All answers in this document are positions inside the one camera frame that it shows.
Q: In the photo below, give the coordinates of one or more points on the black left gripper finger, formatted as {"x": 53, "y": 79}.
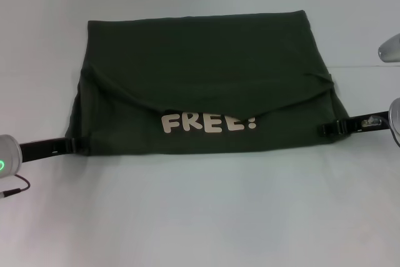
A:
{"x": 81, "y": 145}

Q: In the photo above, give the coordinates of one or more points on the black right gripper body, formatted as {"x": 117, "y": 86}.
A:
{"x": 365, "y": 123}

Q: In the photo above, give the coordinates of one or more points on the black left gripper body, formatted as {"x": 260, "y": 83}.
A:
{"x": 43, "y": 149}

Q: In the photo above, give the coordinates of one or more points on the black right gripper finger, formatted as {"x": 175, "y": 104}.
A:
{"x": 332, "y": 128}

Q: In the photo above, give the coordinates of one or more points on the dark green shirt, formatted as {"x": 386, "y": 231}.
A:
{"x": 203, "y": 60}

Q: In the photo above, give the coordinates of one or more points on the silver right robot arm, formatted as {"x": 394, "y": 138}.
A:
{"x": 395, "y": 123}

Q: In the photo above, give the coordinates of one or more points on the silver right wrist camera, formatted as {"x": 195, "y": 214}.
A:
{"x": 390, "y": 49}

